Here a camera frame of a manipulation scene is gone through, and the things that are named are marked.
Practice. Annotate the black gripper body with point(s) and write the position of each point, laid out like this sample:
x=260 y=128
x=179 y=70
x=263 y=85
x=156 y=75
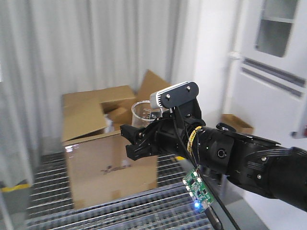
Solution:
x=167 y=134

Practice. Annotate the clear glass beaker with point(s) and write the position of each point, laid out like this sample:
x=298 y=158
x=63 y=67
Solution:
x=143 y=114

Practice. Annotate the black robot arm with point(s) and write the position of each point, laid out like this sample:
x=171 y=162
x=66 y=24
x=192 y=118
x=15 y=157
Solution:
x=255 y=164

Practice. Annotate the white cabinet door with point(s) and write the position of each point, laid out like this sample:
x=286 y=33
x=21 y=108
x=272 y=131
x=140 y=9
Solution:
x=267 y=84

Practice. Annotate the green circuit board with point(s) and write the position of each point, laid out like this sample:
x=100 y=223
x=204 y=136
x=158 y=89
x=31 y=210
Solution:
x=198 y=191

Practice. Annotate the small cardboard box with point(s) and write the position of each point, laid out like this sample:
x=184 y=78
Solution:
x=238 y=124

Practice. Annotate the large cardboard box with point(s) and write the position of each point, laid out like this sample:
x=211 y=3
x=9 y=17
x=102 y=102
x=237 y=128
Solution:
x=98 y=167

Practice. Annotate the metal grate platform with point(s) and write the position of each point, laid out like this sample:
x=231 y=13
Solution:
x=168 y=207

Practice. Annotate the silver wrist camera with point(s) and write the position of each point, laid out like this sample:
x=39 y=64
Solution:
x=174 y=95

